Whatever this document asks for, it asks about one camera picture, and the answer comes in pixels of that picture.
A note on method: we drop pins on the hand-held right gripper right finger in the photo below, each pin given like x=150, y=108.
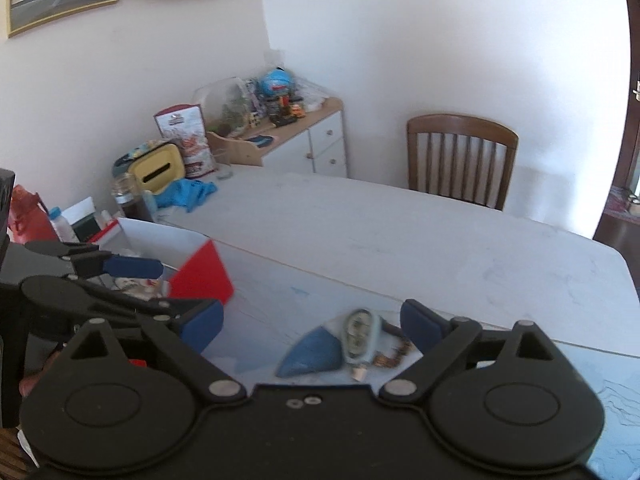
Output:
x=422, y=328

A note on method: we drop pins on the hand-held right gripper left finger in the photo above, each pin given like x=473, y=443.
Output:
x=206, y=325

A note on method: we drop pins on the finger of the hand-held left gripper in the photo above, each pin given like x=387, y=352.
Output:
x=135, y=266
x=115, y=305

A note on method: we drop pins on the red and white cardboard box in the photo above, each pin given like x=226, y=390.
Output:
x=155, y=245

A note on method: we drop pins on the dark green box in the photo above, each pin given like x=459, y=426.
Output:
x=92, y=230

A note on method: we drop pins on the glass jar with dark liquid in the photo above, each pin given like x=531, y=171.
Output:
x=131, y=200

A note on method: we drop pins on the white blue labelled bottle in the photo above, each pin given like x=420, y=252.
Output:
x=62, y=225

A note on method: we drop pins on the green container with yellow lid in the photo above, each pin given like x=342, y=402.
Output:
x=150, y=167

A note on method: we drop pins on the clear drinking glass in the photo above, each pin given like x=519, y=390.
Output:
x=224, y=170

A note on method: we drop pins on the red and white snack bag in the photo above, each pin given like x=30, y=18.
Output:
x=185, y=135

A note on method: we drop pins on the wooden desk organizer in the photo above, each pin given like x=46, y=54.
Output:
x=240, y=147

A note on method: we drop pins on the brown slatted wooden chair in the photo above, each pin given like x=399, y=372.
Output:
x=460, y=160

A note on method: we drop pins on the clear glass dome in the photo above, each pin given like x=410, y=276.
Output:
x=225, y=105

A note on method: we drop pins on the white and wood sideboard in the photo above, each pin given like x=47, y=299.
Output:
x=320, y=145

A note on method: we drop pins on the small jar with label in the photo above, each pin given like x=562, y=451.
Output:
x=298, y=106

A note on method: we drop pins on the blue globe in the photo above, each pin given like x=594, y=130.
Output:
x=275, y=82

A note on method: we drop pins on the patterned door rug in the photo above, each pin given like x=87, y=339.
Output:
x=625, y=202

